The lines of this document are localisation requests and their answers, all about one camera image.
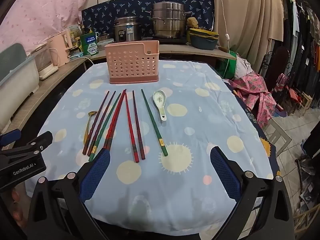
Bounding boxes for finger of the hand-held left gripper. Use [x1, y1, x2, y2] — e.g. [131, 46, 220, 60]
[0, 129, 22, 147]
[0, 131, 54, 159]

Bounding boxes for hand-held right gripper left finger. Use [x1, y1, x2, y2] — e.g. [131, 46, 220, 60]
[26, 148, 111, 240]

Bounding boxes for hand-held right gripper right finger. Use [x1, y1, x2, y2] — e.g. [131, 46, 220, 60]
[209, 146, 295, 240]

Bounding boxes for gold metal spoon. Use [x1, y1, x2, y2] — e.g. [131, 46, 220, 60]
[84, 110, 98, 145]

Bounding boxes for green chopstick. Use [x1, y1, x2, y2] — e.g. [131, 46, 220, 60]
[88, 93, 122, 162]
[141, 89, 169, 157]

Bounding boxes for dark maroon chopstick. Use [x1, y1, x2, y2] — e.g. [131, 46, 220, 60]
[132, 90, 146, 160]
[86, 91, 116, 154]
[82, 91, 110, 155]

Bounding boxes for red chopstick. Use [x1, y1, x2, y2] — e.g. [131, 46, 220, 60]
[103, 89, 125, 150]
[107, 89, 127, 151]
[124, 92, 139, 163]

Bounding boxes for white ceramic spoon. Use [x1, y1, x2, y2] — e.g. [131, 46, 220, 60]
[153, 91, 167, 121]

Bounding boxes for pink perforated utensil holder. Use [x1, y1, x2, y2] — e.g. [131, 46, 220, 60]
[104, 40, 160, 85]

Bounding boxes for person's left hand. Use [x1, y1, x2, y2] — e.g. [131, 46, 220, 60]
[10, 189, 28, 228]

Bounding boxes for dark blue sun-print cloth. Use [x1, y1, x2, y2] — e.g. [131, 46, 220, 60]
[232, 90, 280, 180]

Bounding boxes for light blue printed tablecloth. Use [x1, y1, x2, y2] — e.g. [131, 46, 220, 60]
[25, 61, 274, 230]

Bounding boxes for white clear-topped appliance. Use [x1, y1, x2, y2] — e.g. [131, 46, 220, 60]
[34, 47, 60, 80]

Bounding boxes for pink floral cloth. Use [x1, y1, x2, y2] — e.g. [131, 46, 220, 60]
[231, 71, 277, 128]

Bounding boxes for pink electric kettle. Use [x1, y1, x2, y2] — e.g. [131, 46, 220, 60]
[47, 30, 73, 67]

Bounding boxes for small wooden stool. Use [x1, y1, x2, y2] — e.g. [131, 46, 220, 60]
[299, 91, 313, 115]

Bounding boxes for green bag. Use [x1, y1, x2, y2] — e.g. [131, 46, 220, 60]
[220, 51, 238, 79]

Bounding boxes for green printed box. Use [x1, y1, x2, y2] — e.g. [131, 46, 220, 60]
[80, 30, 99, 55]

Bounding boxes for clear lidded food container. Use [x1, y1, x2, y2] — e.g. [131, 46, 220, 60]
[97, 38, 114, 50]

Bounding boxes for dark metal chair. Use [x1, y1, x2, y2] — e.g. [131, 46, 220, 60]
[260, 47, 290, 80]

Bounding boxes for pink printed curtain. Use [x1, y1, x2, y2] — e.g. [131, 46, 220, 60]
[0, 0, 97, 55]

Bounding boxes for blue and yellow dishes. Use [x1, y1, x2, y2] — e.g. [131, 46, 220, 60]
[189, 28, 219, 50]

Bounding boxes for steel rice cooker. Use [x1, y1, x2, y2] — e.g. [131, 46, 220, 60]
[114, 17, 143, 42]

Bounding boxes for hanging clothes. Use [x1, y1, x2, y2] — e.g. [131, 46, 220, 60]
[280, 0, 320, 110]

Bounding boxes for beige curtain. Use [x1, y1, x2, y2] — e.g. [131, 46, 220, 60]
[195, 0, 290, 68]

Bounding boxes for dark blue leaf-print cloth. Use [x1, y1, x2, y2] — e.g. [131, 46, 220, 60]
[81, 0, 215, 40]

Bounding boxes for steel steamer pot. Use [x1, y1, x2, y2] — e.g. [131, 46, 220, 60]
[151, 2, 193, 40]

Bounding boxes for white cable with switch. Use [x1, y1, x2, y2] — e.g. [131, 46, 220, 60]
[216, 0, 232, 78]

